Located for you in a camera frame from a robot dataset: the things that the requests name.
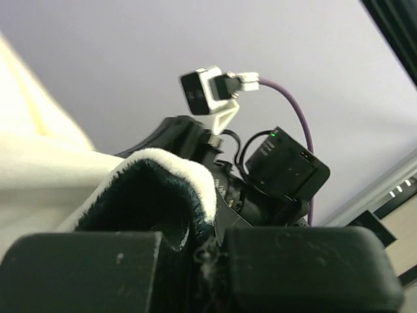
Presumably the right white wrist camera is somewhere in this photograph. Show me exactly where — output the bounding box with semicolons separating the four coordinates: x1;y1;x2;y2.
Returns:
179;66;241;136

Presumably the cream pillow with bear print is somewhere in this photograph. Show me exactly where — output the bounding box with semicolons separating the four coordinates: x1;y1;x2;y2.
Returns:
1;38;121;252

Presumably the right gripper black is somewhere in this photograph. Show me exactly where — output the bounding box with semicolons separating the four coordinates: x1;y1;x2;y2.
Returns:
118;115;330;235

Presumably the black white checkered pillowcase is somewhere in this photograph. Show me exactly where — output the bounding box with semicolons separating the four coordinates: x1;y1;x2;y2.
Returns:
55;148;219;252

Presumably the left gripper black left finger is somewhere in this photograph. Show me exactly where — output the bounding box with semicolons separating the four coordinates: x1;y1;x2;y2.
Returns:
1;230;195;312

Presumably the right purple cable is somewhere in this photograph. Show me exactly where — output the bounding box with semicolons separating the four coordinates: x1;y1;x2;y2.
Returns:
259;76;315;226

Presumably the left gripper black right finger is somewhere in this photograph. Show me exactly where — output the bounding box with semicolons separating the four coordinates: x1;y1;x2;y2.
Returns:
212;226;405;312

